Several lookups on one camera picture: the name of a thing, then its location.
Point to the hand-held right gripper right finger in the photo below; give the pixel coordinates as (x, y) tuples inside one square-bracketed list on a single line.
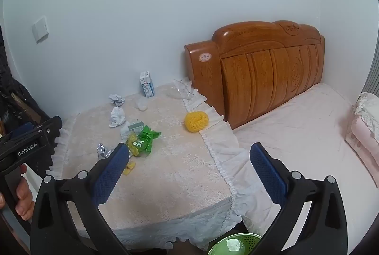
[(266, 175)]

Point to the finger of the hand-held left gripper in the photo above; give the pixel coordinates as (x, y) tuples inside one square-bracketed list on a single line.
[(50, 124)]

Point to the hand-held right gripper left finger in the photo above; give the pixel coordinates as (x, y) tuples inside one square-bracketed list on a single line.
[(109, 175)]

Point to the large white paper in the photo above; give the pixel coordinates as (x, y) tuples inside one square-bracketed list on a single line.
[(117, 117)]

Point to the green plastic basket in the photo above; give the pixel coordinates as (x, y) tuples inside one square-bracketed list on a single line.
[(234, 244)]

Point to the person's left hand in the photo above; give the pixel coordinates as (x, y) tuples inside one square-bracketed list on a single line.
[(25, 198)]

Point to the small yellow wrapper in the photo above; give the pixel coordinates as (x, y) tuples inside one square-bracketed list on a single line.
[(129, 168)]

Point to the silver foil wrapper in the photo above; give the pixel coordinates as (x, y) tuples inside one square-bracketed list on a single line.
[(103, 151)]

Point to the yellow green snack packet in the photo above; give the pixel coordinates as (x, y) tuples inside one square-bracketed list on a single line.
[(134, 146)]

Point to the dark coat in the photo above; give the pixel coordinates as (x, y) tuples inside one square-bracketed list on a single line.
[(14, 95)]

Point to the bed with pink sheet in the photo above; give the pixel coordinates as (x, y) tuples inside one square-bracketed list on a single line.
[(296, 130)]

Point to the small crumpled white paper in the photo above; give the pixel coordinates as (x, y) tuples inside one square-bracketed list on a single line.
[(116, 100)]

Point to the yellow foam fruit net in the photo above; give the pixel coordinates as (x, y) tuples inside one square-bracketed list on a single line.
[(196, 121)]

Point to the blue white milk carton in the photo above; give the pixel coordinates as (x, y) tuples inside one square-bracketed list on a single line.
[(147, 84)]

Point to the folded pink blanket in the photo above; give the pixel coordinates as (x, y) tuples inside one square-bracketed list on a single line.
[(362, 136)]

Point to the wooden bed headboard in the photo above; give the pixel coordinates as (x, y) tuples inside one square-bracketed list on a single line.
[(260, 71)]

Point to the clear plastic wrapper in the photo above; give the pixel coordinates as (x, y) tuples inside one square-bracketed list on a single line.
[(181, 89)]

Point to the grey ribbed radiator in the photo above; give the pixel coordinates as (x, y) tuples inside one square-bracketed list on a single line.
[(371, 71)]

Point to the white wall switch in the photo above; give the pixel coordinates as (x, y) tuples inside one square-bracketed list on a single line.
[(40, 28)]

